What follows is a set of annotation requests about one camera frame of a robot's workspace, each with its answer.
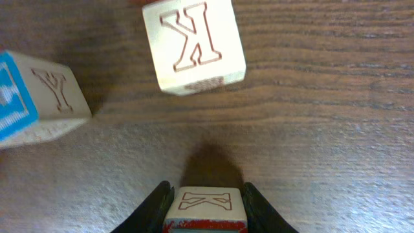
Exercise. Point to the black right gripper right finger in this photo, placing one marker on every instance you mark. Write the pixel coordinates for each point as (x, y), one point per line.
(261, 215)

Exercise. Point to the blue letter H block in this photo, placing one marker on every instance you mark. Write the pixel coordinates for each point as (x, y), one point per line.
(40, 100)

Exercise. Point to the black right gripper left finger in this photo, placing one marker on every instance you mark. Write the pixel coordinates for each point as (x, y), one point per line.
(149, 216)

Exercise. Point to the plain K wooden block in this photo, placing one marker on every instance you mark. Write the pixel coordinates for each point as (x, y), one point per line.
(195, 45)

